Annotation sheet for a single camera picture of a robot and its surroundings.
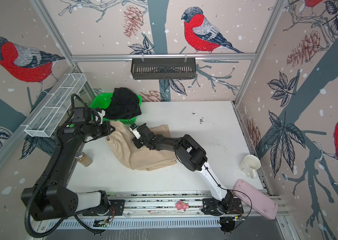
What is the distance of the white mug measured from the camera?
78 centimetres

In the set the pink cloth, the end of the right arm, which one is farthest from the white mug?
the end of the right arm

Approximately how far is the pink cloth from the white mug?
0.06 metres

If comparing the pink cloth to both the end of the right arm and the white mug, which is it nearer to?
the white mug

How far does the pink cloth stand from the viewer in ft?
2.33
